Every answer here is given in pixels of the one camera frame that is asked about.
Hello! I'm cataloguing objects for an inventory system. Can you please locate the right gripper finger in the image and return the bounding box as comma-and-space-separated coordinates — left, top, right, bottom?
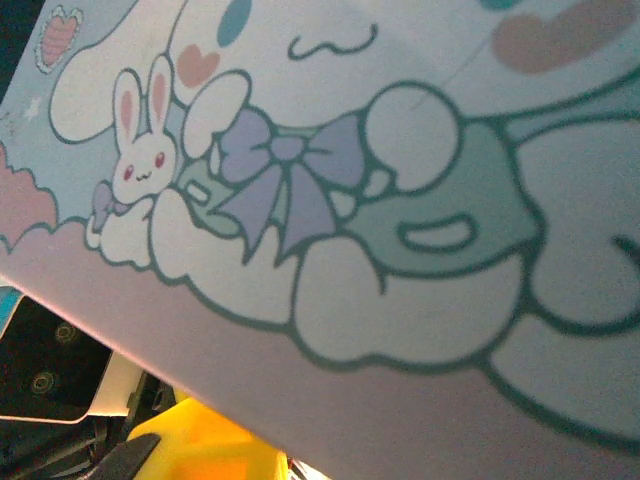
89, 393, 290, 480

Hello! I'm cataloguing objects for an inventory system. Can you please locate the pastel cartoon tin box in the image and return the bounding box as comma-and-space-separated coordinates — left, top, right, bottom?
0, 0, 640, 480

